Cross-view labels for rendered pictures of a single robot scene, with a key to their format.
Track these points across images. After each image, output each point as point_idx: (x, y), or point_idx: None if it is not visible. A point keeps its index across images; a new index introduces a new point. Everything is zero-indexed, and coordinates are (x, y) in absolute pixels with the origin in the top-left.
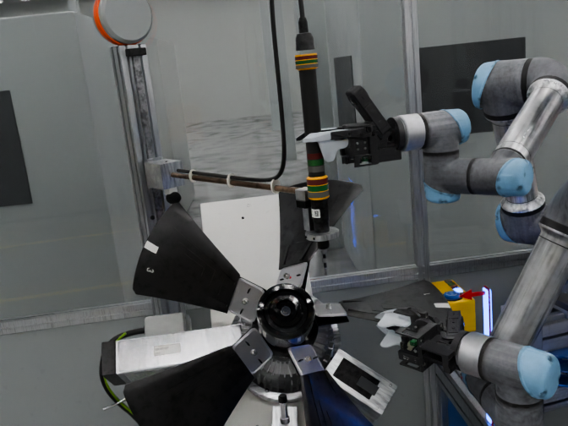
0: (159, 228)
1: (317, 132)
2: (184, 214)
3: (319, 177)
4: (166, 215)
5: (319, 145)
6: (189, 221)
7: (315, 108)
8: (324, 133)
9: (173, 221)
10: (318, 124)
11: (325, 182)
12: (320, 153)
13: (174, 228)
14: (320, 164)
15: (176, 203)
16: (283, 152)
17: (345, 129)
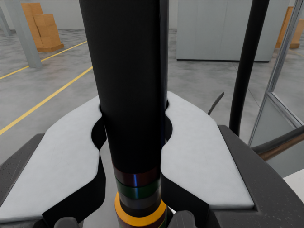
0: (213, 103)
1: (100, 105)
2: (214, 105)
3: (117, 196)
4: (217, 97)
5: (108, 144)
6: (209, 112)
7: (80, 7)
8: (63, 117)
9: (213, 105)
10: (96, 83)
11: (118, 220)
12: (112, 164)
13: (209, 110)
14: (116, 183)
15: (223, 93)
16: (230, 117)
17: (22, 201)
